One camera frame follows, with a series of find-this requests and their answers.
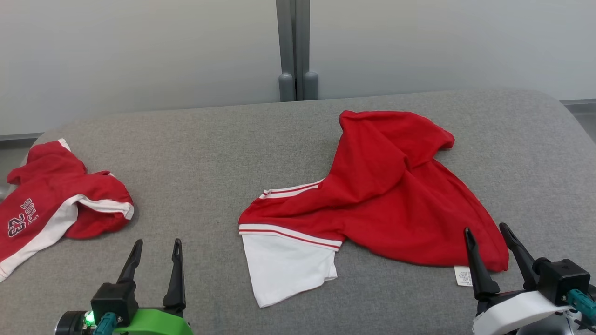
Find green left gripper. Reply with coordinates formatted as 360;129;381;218
114;239;194;335

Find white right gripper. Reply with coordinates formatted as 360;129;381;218
464;222;578;335

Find red white jersey shirt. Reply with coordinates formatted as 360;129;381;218
238;110;509;308

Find red white bulls shorts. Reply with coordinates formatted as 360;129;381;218
0;139;135;283

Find black round left gripper motor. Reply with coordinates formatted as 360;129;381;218
55;311;90;335

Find grey fabric sofa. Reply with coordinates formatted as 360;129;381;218
0;89;596;335

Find teal left camera cable plug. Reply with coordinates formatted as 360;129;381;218
93;313;117;335

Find teal camera cable plug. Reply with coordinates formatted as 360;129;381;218
93;313;117;335
566;288;596;322

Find teal right camera cable plug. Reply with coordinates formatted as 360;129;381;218
566;288;596;322

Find grey partition post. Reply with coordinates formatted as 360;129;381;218
276;0;319;102

